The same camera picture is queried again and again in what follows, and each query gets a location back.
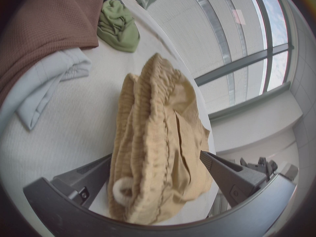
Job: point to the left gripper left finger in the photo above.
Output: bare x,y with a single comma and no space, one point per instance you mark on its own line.
74,186

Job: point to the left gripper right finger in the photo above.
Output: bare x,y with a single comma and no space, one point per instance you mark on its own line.
237,181

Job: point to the tan shorts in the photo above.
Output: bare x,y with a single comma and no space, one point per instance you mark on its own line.
153,132

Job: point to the bed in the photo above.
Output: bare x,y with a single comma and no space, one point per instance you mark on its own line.
81,107

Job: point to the pale blue garment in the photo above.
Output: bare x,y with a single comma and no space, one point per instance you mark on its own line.
49,75

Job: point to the window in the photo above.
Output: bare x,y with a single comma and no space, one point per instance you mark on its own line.
197,33

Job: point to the green garment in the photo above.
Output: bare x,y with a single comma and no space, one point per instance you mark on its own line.
118,28

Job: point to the brown shorts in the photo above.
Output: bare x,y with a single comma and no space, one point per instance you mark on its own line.
49,21

